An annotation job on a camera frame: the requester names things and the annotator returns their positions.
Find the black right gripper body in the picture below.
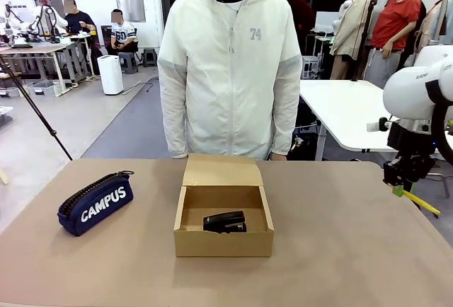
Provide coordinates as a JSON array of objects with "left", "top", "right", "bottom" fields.
[{"left": 386, "top": 122, "right": 437, "bottom": 167}]

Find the yellow ruler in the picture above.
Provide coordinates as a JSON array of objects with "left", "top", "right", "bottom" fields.
[{"left": 402, "top": 190, "right": 442, "bottom": 216}]

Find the black stapler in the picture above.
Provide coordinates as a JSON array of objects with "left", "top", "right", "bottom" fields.
[{"left": 202, "top": 210, "right": 248, "bottom": 234}]

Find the brown cardboard box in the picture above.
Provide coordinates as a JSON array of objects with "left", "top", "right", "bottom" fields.
[{"left": 173, "top": 153, "right": 275, "bottom": 258}]

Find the navy CAMPUS pencil case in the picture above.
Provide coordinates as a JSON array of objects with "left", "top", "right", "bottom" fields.
[{"left": 57, "top": 170, "right": 135, "bottom": 238}]

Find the white side table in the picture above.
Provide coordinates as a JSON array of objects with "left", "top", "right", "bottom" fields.
[{"left": 299, "top": 79, "right": 401, "bottom": 161}]

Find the white plastic crate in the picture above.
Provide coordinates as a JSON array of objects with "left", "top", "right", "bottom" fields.
[{"left": 300, "top": 55, "right": 320, "bottom": 81}]

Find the mannequin in beige coat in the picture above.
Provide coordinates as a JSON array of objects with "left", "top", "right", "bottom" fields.
[{"left": 330, "top": 0, "right": 377, "bottom": 81}]

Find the mannequin in dark red top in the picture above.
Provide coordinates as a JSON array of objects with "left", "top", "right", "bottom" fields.
[{"left": 281, "top": 0, "right": 316, "bottom": 61}]

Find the person in white jacket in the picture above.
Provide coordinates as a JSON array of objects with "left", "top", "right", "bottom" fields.
[{"left": 157, "top": 0, "right": 303, "bottom": 161}]

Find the grey stool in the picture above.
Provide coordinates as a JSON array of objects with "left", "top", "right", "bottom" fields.
[
  {"left": 117, "top": 52, "right": 139, "bottom": 75},
  {"left": 142, "top": 48, "right": 158, "bottom": 69}
]

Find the white air purifier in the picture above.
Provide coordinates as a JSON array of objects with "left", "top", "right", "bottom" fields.
[{"left": 97, "top": 55, "right": 125, "bottom": 96}]

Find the seated person in white jersey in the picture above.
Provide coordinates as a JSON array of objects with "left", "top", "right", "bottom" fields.
[{"left": 107, "top": 8, "right": 139, "bottom": 56}]

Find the person in dark navy shirt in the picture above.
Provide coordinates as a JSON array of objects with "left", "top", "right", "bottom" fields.
[{"left": 63, "top": 0, "right": 97, "bottom": 35}]

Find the grey storage bin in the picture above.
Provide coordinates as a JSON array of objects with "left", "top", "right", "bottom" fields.
[{"left": 27, "top": 81, "right": 58, "bottom": 98}]

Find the black tripod leg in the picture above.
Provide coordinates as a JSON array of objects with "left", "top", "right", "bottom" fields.
[{"left": 0, "top": 55, "right": 74, "bottom": 161}]

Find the background work desk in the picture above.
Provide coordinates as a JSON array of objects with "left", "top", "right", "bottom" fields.
[{"left": 0, "top": 33, "right": 96, "bottom": 98}]

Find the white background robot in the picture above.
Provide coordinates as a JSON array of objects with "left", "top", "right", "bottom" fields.
[{"left": 3, "top": 0, "right": 69, "bottom": 45}]

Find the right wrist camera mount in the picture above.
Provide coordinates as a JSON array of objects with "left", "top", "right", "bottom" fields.
[{"left": 366, "top": 117, "right": 394, "bottom": 133}]

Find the grey wall panel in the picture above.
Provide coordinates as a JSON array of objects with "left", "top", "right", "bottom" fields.
[{"left": 113, "top": 0, "right": 147, "bottom": 23}]

